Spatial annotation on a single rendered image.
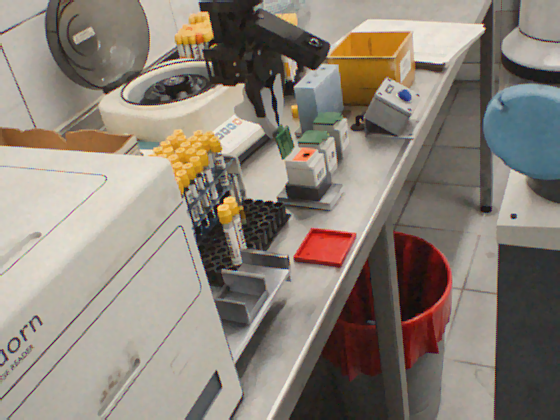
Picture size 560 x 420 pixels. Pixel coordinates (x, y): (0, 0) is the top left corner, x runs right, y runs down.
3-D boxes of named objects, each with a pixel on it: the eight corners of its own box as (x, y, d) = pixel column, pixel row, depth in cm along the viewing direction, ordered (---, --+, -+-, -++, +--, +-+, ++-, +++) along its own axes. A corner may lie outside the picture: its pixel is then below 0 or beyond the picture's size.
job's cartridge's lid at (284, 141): (276, 132, 92) (272, 132, 92) (285, 160, 94) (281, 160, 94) (287, 119, 95) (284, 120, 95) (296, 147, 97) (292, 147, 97)
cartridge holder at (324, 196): (331, 211, 95) (328, 190, 93) (277, 204, 99) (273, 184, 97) (344, 191, 99) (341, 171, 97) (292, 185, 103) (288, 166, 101)
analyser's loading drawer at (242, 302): (216, 406, 65) (204, 372, 62) (163, 393, 68) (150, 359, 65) (293, 279, 80) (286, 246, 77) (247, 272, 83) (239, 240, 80)
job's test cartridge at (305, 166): (318, 199, 95) (312, 162, 92) (290, 195, 98) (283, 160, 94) (328, 185, 98) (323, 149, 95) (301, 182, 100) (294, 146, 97)
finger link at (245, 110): (246, 135, 97) (233, 78, 92) (281, 137, 94) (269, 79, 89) (236, 145, 95) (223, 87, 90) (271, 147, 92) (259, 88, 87)
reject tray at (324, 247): (340, 267, 83) (340, 263, 83) (293, 261, 86) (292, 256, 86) (357, 237, 88) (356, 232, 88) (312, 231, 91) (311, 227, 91)
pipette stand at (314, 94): (329, 140, 113) (321, 88, 108) (295, 137, 117) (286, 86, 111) (352, 115, 120) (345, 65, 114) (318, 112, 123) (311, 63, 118)
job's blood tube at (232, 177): (247, 237, 92) (233, 178, 87) (239, 236, 93) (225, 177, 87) (251, 231, 93) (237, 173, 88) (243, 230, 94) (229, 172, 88)
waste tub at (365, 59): (398, 107, 119) (394, 57, 114) (332, 105, 125) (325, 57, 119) (417, 78, 129) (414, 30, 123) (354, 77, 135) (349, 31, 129)
